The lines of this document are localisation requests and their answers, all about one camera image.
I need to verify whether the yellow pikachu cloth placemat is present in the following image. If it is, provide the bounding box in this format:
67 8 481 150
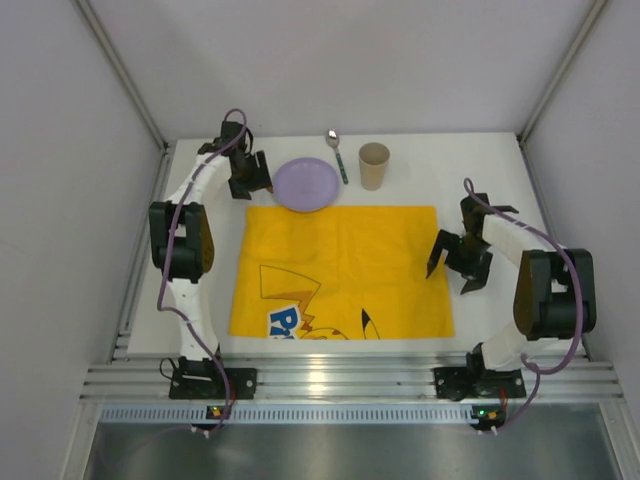
229 206 455 341

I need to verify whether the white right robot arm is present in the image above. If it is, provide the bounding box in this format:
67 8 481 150
427 193 597 401

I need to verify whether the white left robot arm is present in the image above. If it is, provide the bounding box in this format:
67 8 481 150
148 119 273 383

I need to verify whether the purple plastic plate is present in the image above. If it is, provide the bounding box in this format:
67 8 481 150
272 157 341 213

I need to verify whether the beige paper cup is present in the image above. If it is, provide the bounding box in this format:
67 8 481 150
358 142 391 191

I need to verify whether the metal spoon teal handle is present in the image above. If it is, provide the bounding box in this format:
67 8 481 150
325 129 349 185

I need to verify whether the left aluminium frame post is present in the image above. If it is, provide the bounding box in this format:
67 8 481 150
73 0 169 151

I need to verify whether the aluminium frame post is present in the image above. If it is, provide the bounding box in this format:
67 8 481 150
73 0 169 151
517 0 614 146

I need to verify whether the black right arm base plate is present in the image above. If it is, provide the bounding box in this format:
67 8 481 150
433 367 526 402

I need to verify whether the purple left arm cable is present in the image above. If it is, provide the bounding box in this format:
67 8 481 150
156 108 249 436

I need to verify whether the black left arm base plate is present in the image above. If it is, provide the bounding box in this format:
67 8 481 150
168 368 258 401

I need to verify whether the aluminium mounting rail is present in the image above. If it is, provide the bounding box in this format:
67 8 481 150
80 347 624 404

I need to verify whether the slotted grey cable duct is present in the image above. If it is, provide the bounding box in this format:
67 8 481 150
100 404 504 425

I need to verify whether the right aluminium frame post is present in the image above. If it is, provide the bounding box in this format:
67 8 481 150
517 0 614 146

